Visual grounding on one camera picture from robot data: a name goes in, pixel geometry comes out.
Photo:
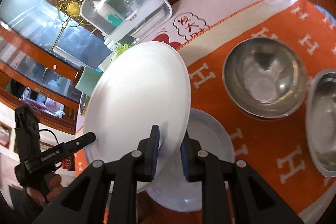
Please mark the mint green canister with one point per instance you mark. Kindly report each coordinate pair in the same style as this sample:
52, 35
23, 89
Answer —
86, 79

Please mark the green tissue pack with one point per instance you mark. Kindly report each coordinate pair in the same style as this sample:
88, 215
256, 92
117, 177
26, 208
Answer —
118, 50

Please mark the framed wall picture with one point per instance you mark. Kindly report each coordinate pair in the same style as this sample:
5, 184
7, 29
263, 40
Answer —
5, 135

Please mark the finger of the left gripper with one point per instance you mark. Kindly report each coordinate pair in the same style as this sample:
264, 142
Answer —
79, 143

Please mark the pink steel bowl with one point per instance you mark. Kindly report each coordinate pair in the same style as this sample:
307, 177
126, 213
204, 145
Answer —
265, 78

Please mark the glass sliding door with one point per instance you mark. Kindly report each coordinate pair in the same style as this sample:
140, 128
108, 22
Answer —
43, 45

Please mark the person left hand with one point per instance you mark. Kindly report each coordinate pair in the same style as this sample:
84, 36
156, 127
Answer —
55, 188

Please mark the large steel bowl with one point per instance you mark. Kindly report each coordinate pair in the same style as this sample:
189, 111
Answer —
320, 121

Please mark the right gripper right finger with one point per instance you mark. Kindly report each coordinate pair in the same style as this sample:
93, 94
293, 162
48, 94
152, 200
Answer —
194, 158

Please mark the white large plate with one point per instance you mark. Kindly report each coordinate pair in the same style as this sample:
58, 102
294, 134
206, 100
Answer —
147, 85

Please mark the blue patterned porcelain plate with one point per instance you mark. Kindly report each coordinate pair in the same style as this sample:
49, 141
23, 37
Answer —
172, 190

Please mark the white clear-door storage box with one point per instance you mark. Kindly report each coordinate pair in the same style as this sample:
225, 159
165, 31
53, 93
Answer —
125, 21

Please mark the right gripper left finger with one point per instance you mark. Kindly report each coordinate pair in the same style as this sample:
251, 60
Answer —
136, 166

